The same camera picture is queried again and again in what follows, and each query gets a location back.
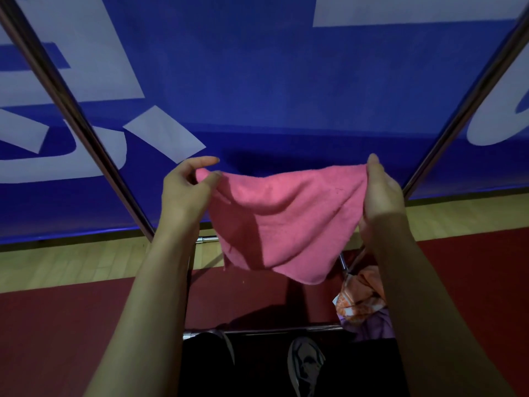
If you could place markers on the purple towel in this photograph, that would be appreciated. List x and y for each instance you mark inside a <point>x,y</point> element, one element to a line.
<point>372,326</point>

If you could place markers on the person's black trousers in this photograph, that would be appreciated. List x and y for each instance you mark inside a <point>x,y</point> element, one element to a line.
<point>264,367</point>

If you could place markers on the person's left grey shoe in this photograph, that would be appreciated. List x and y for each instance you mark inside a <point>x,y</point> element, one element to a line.
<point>227,345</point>

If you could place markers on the person's grey shoe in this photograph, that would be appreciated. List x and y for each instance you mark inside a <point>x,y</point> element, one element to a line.
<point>306,363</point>
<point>227,345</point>

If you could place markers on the person's left hand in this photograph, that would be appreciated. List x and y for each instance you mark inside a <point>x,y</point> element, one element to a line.
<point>182,198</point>

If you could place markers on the pink towel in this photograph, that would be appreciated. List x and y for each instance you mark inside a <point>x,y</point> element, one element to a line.
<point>289,219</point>

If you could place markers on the person's right hand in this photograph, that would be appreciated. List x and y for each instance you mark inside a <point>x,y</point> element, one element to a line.
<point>382,198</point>

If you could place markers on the person's right forearm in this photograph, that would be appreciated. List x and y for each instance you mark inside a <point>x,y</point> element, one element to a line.
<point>430,318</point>

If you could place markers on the person's right grey shoe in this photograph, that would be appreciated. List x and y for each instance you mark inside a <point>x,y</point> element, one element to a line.
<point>306,363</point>

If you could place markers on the metal drying rack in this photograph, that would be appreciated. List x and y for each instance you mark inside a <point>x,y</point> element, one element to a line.
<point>62,95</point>

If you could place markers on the blue banner with white print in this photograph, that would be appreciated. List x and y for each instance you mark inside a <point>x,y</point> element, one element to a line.
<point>264,78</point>

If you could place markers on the orange patterned towel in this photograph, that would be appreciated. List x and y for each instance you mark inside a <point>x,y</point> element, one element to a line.
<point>357,295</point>

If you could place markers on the person's left forearm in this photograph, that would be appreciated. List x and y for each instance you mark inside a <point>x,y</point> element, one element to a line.
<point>153,318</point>

